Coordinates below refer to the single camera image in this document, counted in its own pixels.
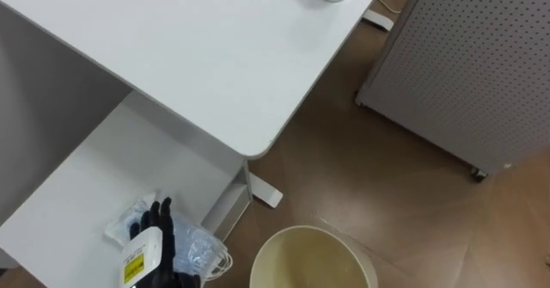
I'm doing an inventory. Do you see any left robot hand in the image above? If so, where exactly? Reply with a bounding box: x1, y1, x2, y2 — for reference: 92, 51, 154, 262
119, 196, 202, 288

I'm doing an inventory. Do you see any clear plastic bag of masks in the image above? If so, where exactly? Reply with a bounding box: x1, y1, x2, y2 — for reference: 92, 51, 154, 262
104, 192, 234, 283

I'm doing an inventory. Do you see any cream plastic waste bin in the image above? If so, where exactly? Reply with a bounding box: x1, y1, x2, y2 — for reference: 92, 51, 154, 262
248, 224, 379, 288

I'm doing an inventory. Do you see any white low drawer cabinet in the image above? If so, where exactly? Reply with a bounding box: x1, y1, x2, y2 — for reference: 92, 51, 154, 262
0, 90, 254, 288

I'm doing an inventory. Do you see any white desk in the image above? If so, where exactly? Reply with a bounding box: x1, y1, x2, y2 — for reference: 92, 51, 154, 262
0, 0, 395, 210

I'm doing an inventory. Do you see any white perforated air purifier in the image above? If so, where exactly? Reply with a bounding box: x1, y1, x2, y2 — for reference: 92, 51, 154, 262
354, 0, 550, 182

